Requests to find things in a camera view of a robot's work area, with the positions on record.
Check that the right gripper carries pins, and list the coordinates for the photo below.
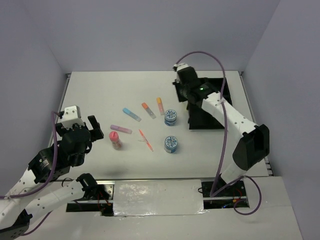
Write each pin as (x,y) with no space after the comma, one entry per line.
(180,98)

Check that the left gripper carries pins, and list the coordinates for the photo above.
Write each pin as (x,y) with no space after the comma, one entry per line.
(97,134)

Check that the yellow cap highlighter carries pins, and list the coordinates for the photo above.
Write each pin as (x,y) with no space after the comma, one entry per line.
(160,106)

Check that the orange cap highlighter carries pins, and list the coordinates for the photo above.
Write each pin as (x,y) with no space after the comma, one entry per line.
(148,110)

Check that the orange thin pen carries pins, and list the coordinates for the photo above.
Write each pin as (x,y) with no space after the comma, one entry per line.
(145,140)

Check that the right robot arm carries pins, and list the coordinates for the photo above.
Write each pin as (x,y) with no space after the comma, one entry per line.
(253,141)

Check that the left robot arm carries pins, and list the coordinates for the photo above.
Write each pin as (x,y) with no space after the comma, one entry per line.
(22,205)

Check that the purple cap highlighter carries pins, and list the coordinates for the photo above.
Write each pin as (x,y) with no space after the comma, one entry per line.
(120,129)

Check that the pink lid small bottle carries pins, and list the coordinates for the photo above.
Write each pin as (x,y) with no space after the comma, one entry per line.
(115,140)

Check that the blue cap highlighter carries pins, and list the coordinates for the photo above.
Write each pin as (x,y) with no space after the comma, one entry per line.
(131,114)

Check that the upper blue paint jar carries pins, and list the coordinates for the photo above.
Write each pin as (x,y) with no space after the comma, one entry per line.
(170,117)

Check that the blue paint jar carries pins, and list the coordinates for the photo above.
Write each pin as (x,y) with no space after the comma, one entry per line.
(170,117)
(170,144)

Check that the black four-compartment organizer tray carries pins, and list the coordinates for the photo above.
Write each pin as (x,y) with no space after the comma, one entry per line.
(207,113)

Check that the lower blue paint jar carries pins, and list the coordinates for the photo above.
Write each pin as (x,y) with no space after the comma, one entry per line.
(170,144)

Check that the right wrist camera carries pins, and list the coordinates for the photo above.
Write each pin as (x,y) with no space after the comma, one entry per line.
(179,66)

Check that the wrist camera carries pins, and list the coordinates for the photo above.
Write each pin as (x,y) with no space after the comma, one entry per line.
(179,66)
(71,115)

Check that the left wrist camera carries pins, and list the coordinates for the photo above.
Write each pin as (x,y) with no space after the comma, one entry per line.
(71,115)

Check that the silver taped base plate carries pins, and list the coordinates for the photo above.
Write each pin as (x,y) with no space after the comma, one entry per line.
(157,198)

